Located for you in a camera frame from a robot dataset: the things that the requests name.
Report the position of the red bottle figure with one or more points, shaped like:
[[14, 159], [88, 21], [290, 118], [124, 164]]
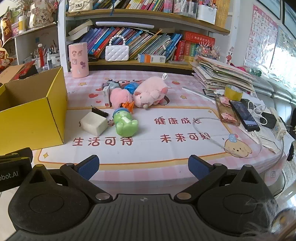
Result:
[[41, 55]]

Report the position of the grey round toy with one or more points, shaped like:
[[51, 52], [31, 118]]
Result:
[[112, 84]]

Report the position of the white pen holder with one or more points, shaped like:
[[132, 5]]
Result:
[[207, 14]]

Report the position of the shelf row of slim paperbacks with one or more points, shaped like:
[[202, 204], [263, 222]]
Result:
[[134, 4]]

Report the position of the fluffy grey sleeve cuff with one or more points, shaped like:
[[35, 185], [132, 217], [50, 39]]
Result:
[[272, 222]]

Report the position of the yellow cardboard box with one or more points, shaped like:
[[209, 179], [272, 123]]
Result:
[[27, 125]]

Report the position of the black smartphone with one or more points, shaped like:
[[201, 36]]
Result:
[[245, 115]]

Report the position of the sparkly pink ornament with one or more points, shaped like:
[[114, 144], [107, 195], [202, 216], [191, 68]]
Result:
[[209, 52]]

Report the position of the lying thick book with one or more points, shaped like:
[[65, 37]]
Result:
[[81, 24], [77, 33]]

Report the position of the yellow tape roll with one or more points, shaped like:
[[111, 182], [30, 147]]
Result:
[[233, 93]]

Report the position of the green toy figure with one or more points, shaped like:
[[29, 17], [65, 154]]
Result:
[[123, 122]]

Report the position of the blue plastic object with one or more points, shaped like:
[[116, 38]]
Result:
[[130, 88]]

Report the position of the cream quilted bag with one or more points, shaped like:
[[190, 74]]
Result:
[[79, 5]]

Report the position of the white padded sofa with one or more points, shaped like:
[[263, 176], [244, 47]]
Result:
[[277, 92]]

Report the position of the rabbit paper decoration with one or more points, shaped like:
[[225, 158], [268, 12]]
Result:
[[41, 14]]

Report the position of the white rectangular block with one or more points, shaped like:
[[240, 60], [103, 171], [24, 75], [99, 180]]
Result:
[[93, 124]]

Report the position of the black power adapter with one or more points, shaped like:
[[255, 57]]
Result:
[[268, 120]]

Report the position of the white lamp bar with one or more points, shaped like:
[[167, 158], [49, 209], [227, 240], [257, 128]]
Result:
[[124, 24]]

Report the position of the pale wall chart poster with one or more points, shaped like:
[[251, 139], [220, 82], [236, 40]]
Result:
[[286, 55]]

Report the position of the clear pen box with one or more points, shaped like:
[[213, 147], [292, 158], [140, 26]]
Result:
[[185, 8]]

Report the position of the white shelf unit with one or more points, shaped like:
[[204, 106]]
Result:
[[25, 39]]

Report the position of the white flat stick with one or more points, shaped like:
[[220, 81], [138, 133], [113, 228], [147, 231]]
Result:
[[196, 92]]

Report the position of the pink alphabet wall poster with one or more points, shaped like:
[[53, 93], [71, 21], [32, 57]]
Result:
[[261, 34]]

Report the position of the large pink pig plush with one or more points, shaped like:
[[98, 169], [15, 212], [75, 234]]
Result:
[[150, 91]]

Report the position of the stack of paper booklets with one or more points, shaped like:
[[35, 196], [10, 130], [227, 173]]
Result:
[[222, 74]]

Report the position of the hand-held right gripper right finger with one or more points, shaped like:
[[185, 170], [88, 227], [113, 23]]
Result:
[[198, 168]]

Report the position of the red cartoon decoration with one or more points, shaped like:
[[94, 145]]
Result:
[[4, 58]]

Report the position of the red boxed book set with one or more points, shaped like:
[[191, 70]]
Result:
[[196, 44]]

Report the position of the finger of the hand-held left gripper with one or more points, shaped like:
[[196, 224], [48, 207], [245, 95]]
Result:
[[16, 153]]

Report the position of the row of colourful books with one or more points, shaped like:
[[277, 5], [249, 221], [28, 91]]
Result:
[[143, 42]]

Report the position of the pink printed cylinder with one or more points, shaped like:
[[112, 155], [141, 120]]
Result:
[[78, 60]]

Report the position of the white blue orange carton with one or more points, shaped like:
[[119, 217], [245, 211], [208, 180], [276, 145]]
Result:
[[151, 58]]

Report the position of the small pink plush orange feet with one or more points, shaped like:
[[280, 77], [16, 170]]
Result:
[[119, 97]]

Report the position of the red printed paper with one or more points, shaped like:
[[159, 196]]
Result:
[[23, 69]]

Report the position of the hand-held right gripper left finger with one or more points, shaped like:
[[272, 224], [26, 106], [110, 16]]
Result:
[[89, 168]]

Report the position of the brown cardboard sheet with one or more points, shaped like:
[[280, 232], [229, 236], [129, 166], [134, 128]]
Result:
[[11, 73]]

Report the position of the wooden bookshelf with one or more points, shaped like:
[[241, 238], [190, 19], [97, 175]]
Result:
[[148, 66]]

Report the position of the white pen cup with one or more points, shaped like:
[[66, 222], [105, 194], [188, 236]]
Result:
[[54, 60], [37, 62]]

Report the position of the long black box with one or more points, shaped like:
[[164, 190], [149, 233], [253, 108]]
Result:
[[31, 70]]

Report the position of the white power strip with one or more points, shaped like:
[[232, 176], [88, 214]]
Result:
[[278, 125]]

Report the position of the white carton red stripe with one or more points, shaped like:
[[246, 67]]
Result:
[[106, 97]]

